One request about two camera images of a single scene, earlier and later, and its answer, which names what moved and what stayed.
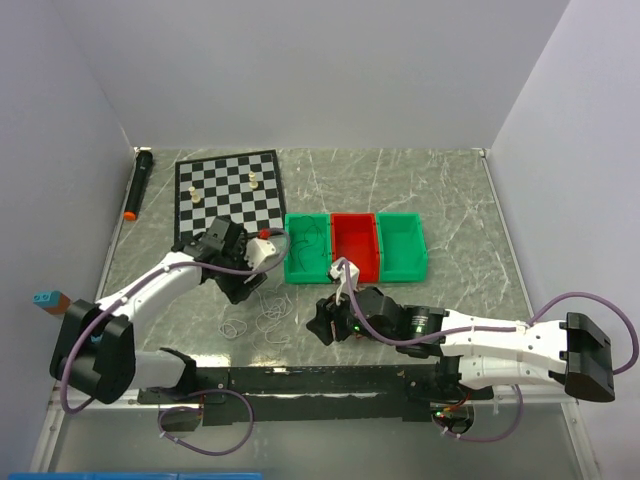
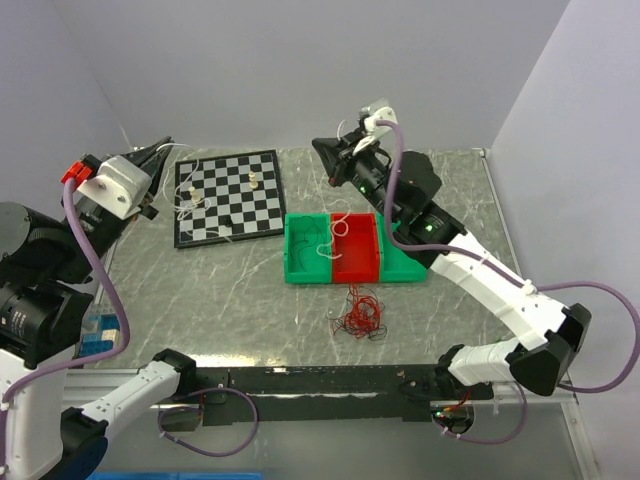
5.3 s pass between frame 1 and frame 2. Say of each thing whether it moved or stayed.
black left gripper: moved
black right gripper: moved
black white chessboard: stayed
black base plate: stayed
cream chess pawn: stayed
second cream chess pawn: stayed
